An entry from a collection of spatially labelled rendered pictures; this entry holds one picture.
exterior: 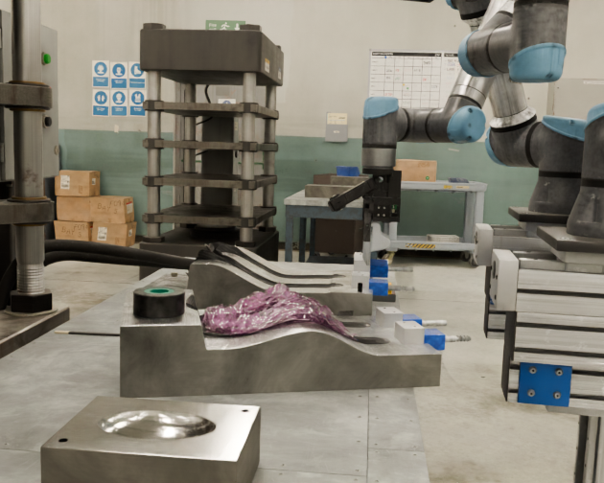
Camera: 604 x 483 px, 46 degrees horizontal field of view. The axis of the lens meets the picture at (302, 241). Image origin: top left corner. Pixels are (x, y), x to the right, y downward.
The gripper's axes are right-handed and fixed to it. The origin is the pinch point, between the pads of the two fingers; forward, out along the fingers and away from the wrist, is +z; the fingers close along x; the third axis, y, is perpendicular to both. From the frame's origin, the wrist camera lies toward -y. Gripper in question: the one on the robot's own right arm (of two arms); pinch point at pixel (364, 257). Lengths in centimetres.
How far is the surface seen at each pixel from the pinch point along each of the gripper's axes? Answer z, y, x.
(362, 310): 7.9, 0.1, -17.7
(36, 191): -13, -72, -8
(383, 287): 4.0, 4.0, -12.9
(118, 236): 79, -275, 600
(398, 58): -122, 24, 634
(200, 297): 7.1, -33.0, -17.6
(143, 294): -1, -33, -54
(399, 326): 5.6, 6.5, -38.8
